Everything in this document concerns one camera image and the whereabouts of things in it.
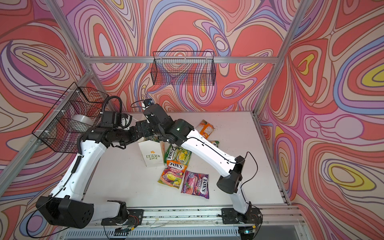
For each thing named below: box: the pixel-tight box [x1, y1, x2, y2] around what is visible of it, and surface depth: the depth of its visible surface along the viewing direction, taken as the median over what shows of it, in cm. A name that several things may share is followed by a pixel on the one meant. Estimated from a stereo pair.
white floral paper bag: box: [138, 140, 170, 167], surface depth 80 cm
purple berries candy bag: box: [181, 170, 210, 199], surface depth 84 cm
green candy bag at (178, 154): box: [164, 144, 192, 166], surface depth 95 cm
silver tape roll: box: [71, 114, 94, 126], surface depth 75 cm
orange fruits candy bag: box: [157, 160, 188, 189], surface depth 86 cm
